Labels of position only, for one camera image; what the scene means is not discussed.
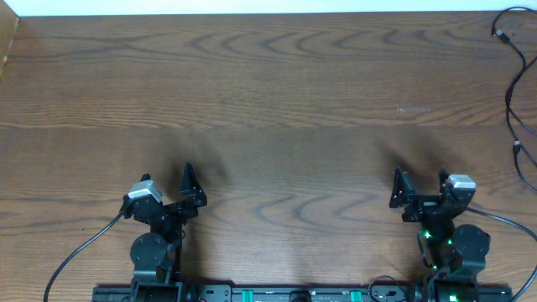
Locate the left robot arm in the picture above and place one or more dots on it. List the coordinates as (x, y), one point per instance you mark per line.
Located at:
(156, 254)

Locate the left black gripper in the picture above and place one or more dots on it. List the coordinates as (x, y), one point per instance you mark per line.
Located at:
(195, 197)

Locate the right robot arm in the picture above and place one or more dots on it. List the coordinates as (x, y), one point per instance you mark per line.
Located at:
(450, 250)

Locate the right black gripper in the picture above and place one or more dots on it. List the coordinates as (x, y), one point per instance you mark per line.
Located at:
(422, 204)

